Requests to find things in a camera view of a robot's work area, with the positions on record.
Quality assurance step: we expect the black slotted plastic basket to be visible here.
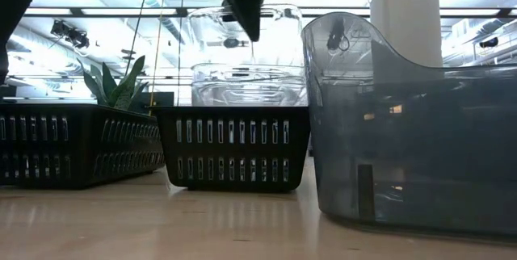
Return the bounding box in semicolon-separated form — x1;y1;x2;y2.
154;106;311;193
0;103;166;191

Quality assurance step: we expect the grey translucent plastic bin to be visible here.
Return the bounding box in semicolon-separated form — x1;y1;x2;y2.
301;11;517;237

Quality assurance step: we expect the black horizontal beam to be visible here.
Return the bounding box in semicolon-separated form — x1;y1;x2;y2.
23;6;517;18

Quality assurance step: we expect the green snake plant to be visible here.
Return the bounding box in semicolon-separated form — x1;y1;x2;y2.
76;55;149;111

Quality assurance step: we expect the white cylindrical lamp shade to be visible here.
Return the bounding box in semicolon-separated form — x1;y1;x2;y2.
369;0;444;69

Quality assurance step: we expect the black spotlight cluster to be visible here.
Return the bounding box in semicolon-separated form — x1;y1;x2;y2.
50;19;90;50

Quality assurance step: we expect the black vertical post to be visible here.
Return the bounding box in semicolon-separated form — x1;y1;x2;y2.
176;0;186;106

